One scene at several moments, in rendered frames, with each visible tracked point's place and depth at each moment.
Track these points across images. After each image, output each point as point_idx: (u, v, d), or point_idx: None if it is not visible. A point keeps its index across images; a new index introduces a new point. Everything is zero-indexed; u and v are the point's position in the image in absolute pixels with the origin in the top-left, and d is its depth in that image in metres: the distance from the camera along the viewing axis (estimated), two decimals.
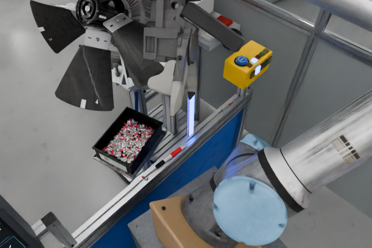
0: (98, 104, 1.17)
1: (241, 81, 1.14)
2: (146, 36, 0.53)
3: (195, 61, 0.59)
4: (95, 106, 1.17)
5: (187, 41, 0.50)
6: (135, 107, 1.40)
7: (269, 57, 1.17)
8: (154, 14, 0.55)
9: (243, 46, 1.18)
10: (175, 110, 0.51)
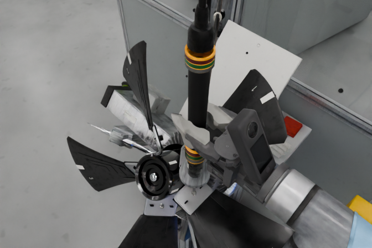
0: None
1: None
2: None
3: (208, 138, 0.52)
4: None
5: None
6: None
7: None
8: None
9: (349, 207, 0.90)
10: None
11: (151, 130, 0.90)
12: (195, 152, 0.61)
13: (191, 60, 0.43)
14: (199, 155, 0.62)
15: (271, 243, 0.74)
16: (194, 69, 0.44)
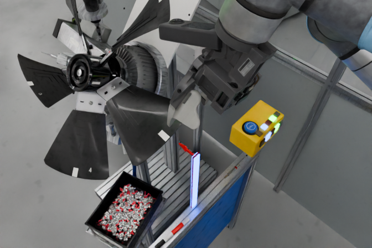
0: (91, 172, 1.06)
1: (250, 149, 1.03)
2: (254, 82, 0.48)
3: None
4: (88, 174, 1.06)
5: None
6: None
7: (280, 122, 1.06)
8: None
9: (251, 108, 1.07)
10: (202, 101, 0.60)
11: None
12: None
13: None
14: None
15: None
16: None
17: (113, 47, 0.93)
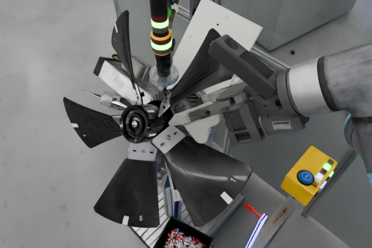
0: (83, 137, 1.19)
1: (305, 199, 1.01)
2: None
3: (211, 102, 0.50)
4: (81, 134, 1.19)
5: None
6: (175, 203, 1.27)
7: (334, 169, 1.04)
8: None
9: (303, 155, 1.06)
10: (198, 102, 0.60)
11: (171, 91, 0.98)
12: (159, 39, 0.64)
13: None
14: (163, 43, 0.65)
15: (144, 214, 1.05)
16: None
17: (168, 154, 0.93)
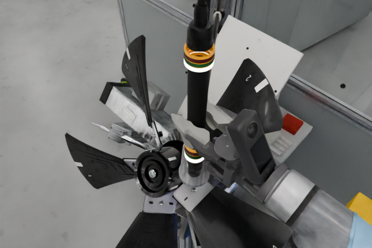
0: (88, 176, 1.03)
1: None
2: None
3: (208, 139, 0.52)
4: (86, 174, 1.03)
5: None
6: None
7: None
8: None
9: (351, 205, 0.89)
10: None
11: None
12: (194, 151, 0.61)
13: (191, 58, 0.43)
14: (198, 155, 0.62)
15: None
16: (193, 68, 0.44)
17: (194, 213, 0.76)
